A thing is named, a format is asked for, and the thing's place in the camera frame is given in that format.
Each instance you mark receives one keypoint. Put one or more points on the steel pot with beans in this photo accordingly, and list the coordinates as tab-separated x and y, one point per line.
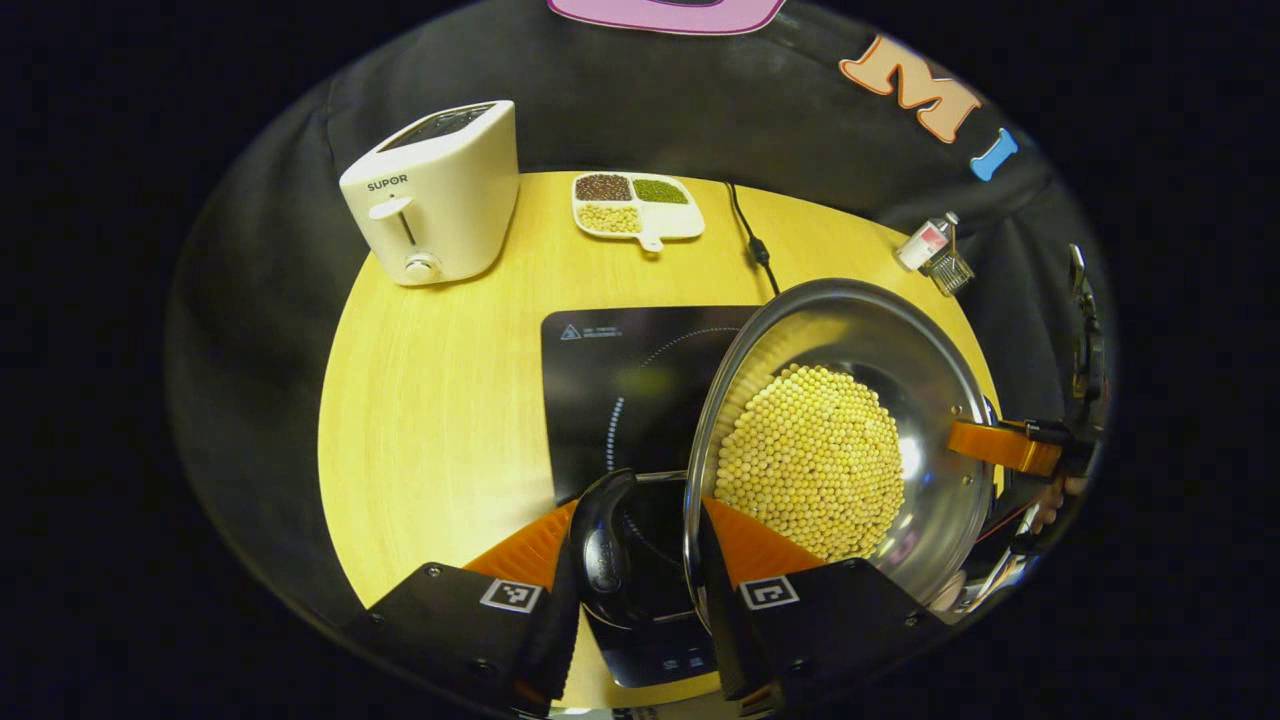
810	460

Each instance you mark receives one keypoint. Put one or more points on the white divided dish of beans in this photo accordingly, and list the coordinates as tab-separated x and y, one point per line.
638	208

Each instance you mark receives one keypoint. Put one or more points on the clear bottle with pink label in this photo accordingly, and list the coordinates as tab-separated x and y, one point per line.
920	245

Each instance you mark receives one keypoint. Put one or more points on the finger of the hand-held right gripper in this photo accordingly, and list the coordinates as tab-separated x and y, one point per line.
1000	447

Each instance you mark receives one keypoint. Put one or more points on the black backdrop cloth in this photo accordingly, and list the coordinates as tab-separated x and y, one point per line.
260	350

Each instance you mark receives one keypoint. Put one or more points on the white toaster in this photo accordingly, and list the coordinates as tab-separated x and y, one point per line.
440	200

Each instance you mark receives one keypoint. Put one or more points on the glass jar with sticks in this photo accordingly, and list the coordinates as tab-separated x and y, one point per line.
950	272

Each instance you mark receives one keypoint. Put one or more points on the black induction cooktop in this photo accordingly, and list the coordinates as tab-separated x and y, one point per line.
620	380

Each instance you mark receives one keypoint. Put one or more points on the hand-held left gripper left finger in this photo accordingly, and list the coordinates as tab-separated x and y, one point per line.
450	620

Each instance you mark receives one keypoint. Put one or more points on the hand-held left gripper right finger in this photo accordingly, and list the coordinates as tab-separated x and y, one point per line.
830	620

